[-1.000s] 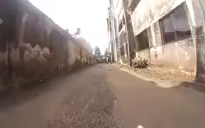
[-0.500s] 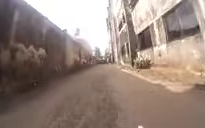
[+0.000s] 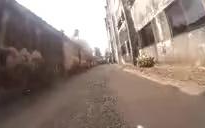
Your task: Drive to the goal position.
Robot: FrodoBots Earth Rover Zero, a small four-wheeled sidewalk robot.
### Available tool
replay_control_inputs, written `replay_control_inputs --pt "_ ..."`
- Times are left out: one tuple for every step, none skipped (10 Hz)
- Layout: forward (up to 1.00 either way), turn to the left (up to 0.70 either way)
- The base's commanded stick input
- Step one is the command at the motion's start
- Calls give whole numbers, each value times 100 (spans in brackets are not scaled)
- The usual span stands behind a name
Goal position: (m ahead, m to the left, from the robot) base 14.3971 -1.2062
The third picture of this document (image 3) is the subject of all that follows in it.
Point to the sandy dirt verge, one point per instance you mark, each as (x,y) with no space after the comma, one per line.
(176,76)

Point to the dark graffiti wall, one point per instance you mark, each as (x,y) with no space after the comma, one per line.
(26,56)

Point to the green bush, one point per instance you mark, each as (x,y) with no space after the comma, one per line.
(145,61)

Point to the worn asphalt road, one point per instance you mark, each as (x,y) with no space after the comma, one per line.
(110,96)

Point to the weathered concrete building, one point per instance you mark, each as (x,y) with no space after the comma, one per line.
(176,33)

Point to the tree trunk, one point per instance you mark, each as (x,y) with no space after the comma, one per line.
(131,30)

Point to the robot's own part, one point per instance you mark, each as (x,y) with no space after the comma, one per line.
(140,126)

